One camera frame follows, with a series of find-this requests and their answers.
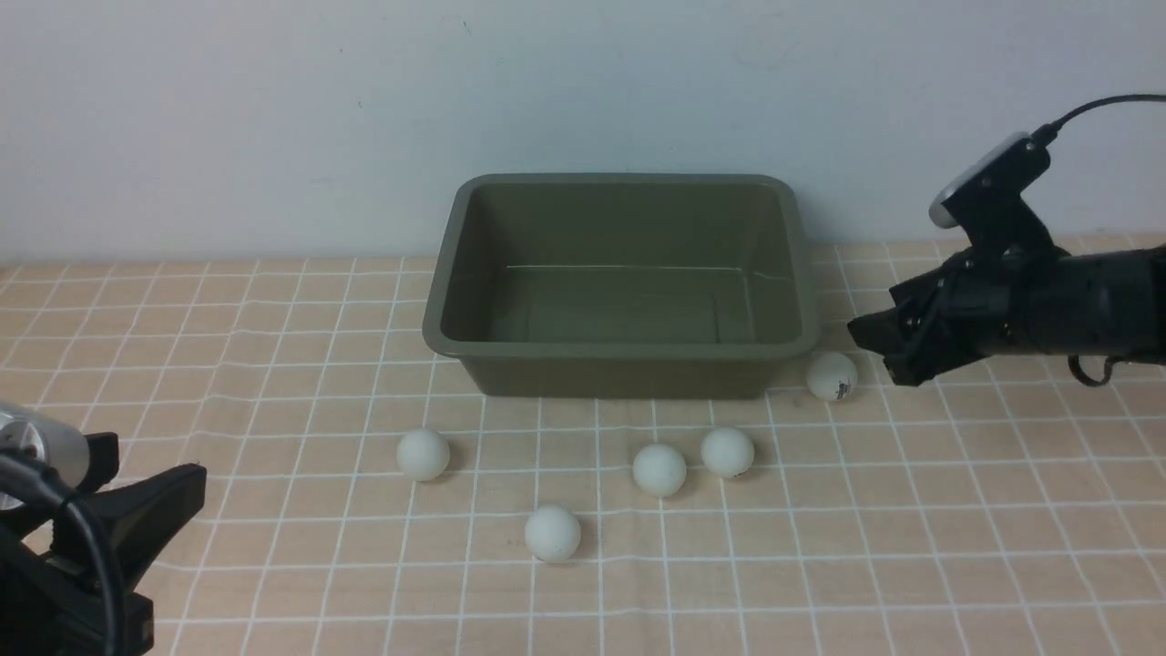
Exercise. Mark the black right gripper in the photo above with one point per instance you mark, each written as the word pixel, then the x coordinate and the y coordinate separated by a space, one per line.
pixel 957 315

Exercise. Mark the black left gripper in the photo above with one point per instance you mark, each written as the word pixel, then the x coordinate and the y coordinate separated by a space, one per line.
pixel 54 601

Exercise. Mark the white ball with red logo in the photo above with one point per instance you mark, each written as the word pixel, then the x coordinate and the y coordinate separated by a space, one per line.
pixel 831 376

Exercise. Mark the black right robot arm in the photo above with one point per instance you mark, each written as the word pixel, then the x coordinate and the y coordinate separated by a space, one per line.
pixel 1096 310

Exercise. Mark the orange checkered tablecloth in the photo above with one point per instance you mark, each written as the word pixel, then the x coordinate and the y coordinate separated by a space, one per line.
pixel 1001 510

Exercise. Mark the olive green plastic bin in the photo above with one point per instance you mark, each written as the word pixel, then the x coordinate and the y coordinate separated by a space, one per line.
pixel 623 285

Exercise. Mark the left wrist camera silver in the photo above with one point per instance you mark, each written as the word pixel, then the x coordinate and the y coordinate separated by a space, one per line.
pixel 51 441

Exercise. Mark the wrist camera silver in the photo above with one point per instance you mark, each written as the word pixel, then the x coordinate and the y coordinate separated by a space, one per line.
pixel 51 441
pixel 986 202

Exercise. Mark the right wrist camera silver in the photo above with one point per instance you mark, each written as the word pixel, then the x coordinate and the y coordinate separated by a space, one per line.
pixel 986 202

